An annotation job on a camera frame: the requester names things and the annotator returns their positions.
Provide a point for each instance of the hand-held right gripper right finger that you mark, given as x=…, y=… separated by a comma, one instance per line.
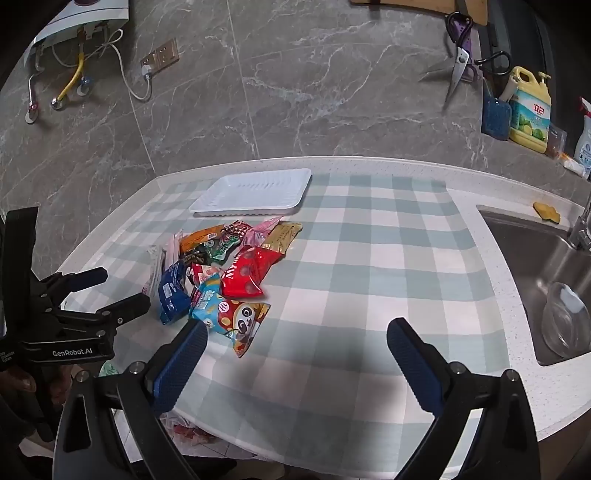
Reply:
x=411, y=364

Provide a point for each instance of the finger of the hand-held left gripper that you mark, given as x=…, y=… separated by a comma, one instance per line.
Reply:
x=87, y=278
x=129, y=307

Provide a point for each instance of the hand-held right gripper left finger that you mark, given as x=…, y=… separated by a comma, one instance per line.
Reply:
x=184, y=364

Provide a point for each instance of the white clear snack packet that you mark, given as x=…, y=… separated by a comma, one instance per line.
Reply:
x=159, y=267

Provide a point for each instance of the light blue panda snack packet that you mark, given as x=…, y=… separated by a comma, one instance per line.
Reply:
x=231, y=318

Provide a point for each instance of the orange snack packet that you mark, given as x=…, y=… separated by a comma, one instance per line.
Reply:
x=198, y=237

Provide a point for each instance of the green snack packet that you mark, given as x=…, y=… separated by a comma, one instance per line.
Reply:
x=221, y=249

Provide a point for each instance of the red brown patterned snack packet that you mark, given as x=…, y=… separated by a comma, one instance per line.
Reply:
x=238, y=228

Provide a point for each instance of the pink snack packet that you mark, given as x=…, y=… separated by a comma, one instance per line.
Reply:
x=258, y=230

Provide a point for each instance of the gold snack packet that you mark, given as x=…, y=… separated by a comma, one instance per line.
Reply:
x=284, y=235

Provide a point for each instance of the white plastic tray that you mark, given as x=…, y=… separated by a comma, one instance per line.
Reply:
x=254, y=194

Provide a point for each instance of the person's left hand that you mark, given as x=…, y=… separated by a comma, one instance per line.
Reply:
x=18, y=385

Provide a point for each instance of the white plastic bag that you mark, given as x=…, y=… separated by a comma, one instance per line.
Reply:
x=194, y=436

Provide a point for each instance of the green white checked tablecloth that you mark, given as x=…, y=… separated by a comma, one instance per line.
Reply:
x=369, y=277

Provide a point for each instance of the steel sink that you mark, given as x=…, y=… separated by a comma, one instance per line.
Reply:
x=521, y=258

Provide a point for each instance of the clear glass bowl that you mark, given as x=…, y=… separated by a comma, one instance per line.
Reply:
x=565, y=323

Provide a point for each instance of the blue water valve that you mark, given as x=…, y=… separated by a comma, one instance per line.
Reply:
x=86, y=86

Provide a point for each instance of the yellow sponge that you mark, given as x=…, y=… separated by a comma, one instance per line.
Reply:
x=546, y=211

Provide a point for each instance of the white plug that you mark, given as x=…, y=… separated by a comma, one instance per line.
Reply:
x=146, y=70

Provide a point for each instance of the steel faucet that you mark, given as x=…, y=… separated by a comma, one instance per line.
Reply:
x=582, y=230

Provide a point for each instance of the white water heater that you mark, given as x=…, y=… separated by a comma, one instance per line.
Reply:
x=92, y=18

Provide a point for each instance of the blue brush holder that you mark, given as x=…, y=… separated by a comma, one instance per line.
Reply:
x=496, y=115

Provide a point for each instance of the small orange bag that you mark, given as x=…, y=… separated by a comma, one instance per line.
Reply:
x=555, y=143

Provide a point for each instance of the yellow detergent bottle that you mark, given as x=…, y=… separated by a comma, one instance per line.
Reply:
x=531, y=115

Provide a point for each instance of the white spray bottle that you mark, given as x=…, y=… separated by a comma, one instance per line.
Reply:
x=585, y=143

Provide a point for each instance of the wooden cutting board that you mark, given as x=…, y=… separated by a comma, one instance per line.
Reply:
x=415, y=7

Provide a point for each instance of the gold wall socket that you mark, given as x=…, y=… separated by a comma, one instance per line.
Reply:
x=164, y=50

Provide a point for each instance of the black wall hook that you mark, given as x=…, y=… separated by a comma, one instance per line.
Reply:
x=462, y=7

